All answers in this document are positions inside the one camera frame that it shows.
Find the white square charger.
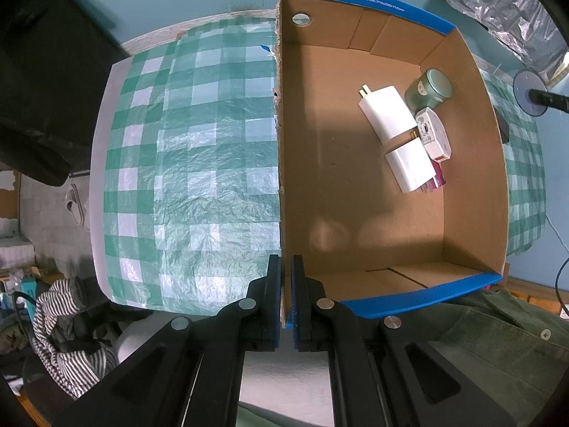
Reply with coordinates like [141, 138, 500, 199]
[385, 138, 436, 193]

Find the green checkered tablecloth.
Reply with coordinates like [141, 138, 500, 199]
[91, 17, 547, 314]

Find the green round tin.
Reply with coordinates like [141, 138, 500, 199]
[404, 68, 453, 113]

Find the black hanging garment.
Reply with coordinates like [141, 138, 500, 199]
[1, 0, 127, 186]

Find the pink gold battery pack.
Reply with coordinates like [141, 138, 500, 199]
[420, 161, 446, 193]

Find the white plug charger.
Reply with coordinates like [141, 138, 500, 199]
[359, 85, 417, 144]

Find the striped cloth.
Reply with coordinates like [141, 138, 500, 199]
[31, 278, 118, 399]

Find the grey plastic sheet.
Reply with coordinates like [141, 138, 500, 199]
[445, 0, 568, 87]

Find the white octagonal box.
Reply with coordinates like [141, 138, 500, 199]
[415, 107, 451, 162]

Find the green corduroy shirt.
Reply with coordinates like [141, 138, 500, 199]
[355, 288, 569, 427]

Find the blue cardboard box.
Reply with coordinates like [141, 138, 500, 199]
[277, 0, 508, 319]

